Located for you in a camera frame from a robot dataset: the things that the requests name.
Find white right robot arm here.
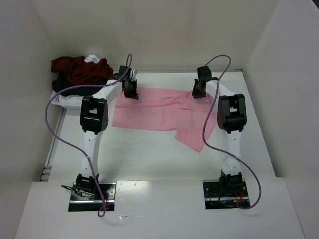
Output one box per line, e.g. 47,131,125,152
216,84,247,196

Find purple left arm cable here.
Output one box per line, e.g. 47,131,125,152
44,53,133,219

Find left side aluminium rail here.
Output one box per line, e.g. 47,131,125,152
40,108,66,182

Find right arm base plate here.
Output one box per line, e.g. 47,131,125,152
202,180,250,210

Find white plastic laundry basket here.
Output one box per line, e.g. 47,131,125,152
51,91,83,110

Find black t shirt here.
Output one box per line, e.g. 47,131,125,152
52,72,112,97

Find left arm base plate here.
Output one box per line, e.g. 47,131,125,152
68,182,116,212

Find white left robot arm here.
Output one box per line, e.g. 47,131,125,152
75,65,138,198

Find aluminium rail at table edge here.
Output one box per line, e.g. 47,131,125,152
136,69,243,74

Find dark red t shirt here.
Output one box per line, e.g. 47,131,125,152
51,56,114,85

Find pink t shirt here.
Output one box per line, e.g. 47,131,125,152
112,87,216,152

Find white t shirt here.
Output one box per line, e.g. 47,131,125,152
84,54,100,64

